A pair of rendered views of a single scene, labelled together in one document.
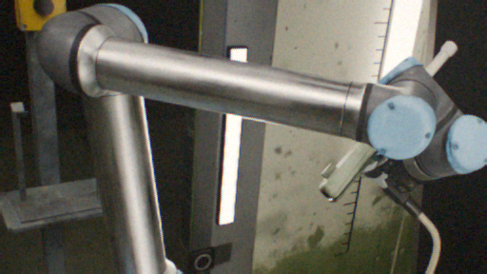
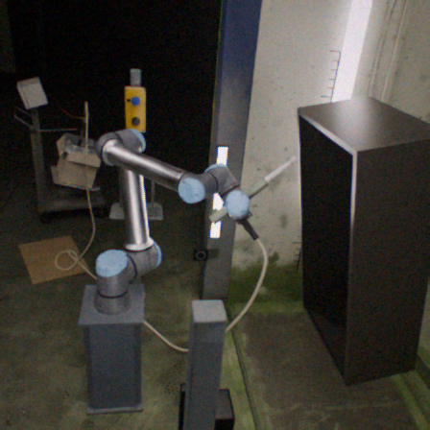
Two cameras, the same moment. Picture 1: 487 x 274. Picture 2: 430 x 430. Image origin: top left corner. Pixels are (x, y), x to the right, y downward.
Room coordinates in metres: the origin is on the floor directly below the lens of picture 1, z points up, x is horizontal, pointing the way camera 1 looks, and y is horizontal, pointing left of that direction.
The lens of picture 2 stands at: (-0.43, -0.86, 2.06)
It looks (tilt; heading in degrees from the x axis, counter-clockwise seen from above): 27 degrees down; 28
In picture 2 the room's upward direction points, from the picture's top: 5 degrees clockwise
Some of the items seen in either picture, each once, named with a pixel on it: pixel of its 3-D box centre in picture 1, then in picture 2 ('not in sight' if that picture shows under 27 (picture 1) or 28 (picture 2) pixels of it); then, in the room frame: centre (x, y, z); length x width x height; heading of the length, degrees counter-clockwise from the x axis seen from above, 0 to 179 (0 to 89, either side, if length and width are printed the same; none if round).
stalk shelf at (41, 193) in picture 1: (62, 202); (136, 211); (1.48, 0.74, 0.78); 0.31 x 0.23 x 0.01; 129
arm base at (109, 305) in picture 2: not in sight; (112, 295); (0.84, 0.36, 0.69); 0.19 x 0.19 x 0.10
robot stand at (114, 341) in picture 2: not in sight; (114, 349); (0.84, 0.36, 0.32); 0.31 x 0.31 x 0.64; 39
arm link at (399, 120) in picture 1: (218, 83); (145, 165); (0.85, 0.17, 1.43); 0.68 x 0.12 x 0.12; 80
